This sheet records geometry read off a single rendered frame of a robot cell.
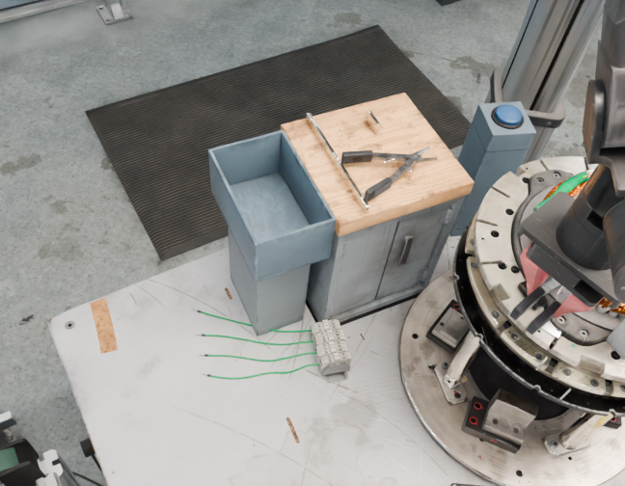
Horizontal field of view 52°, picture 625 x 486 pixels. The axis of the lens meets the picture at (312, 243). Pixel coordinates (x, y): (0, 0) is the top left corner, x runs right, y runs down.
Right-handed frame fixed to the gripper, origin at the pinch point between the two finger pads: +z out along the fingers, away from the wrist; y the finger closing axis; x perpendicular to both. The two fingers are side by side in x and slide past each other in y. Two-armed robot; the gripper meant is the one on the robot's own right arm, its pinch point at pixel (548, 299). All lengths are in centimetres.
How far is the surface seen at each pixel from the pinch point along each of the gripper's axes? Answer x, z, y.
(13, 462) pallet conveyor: -48, 43, -38
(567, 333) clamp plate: 4.2, 7.3, 3.1
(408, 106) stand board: 20.2, 10.6, -34.0
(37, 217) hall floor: -10, 118, -140
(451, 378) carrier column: 5.1, 33.5, -5.0
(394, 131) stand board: 14.8, 10.7, -31.6
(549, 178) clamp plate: 21.1, 7.0, -11.3
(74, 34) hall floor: 48, 117, -217
